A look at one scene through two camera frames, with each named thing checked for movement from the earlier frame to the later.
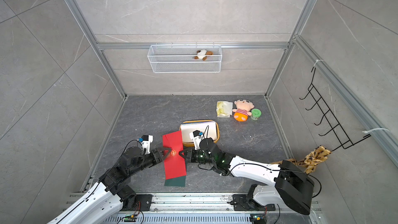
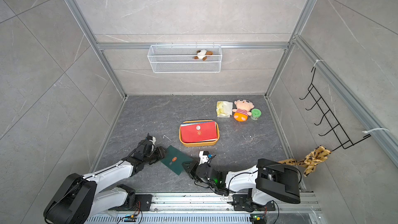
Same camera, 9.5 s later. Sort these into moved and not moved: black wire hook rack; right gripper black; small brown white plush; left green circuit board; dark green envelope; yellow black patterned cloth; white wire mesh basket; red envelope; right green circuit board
Moved: dark green envelope; right gripper black; red envelope
Not moved: left green circuit board; white wire mesh basket; right green circuit board; small brown white plush; black wire hook rack; yellow black patterned cloth
